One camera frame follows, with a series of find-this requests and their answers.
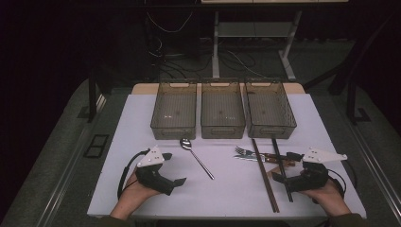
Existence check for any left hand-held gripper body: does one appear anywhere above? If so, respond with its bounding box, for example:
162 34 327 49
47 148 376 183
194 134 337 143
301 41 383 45
135 145 175 196

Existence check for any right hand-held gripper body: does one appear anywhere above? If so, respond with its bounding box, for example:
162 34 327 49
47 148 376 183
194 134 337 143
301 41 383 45
285 147 348 193

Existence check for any brown chopstick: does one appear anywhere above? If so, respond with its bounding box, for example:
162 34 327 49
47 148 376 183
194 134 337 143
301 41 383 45
251 137 281 214

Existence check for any black chopstick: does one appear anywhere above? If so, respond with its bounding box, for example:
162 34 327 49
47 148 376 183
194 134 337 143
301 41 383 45
271 137 294 203

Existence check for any metal spoon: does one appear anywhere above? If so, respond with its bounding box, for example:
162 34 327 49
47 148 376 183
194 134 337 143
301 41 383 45
179 137 216 181

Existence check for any wooden-handled fork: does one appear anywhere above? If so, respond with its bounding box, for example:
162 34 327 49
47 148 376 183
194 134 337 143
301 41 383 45
235 146 288 159

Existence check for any mesh bin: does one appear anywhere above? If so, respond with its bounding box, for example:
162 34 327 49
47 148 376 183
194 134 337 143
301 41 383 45
149 79 198 141
244 78 298 140
200 78 246 140

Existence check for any person's right hand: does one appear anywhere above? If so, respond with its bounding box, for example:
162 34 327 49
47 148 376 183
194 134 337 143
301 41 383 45
299 180 347 211

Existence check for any person's left hand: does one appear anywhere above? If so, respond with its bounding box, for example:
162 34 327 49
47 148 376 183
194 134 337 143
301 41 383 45
117 169 161 210

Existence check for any white table cover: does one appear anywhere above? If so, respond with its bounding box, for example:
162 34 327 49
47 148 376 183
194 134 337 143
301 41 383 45
87 93 367 220

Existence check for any black metal stand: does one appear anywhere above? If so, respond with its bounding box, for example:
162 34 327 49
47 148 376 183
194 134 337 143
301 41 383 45
344 79 373 125

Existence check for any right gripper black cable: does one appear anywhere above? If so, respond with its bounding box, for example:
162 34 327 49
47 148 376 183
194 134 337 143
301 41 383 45
326 168 348 203

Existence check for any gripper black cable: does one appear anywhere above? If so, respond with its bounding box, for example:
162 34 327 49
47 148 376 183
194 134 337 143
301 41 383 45
326 168 348 203
116 149 151 201

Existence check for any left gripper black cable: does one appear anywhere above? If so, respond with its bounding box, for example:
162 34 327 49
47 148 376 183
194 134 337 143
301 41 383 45
116 149 151 201

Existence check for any black floor outlet frame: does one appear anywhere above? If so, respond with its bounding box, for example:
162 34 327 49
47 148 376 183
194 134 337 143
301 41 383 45
82 133 111 159

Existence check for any floor cable bundle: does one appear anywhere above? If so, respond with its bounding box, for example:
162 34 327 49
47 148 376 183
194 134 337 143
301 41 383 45
154 46 269 80

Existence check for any white metal desk frame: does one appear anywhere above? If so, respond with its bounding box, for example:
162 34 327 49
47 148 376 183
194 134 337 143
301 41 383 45
200 0 349 82

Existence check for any hanging white cable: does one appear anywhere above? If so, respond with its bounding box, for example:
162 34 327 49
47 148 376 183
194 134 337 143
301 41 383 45
146 10 194 34

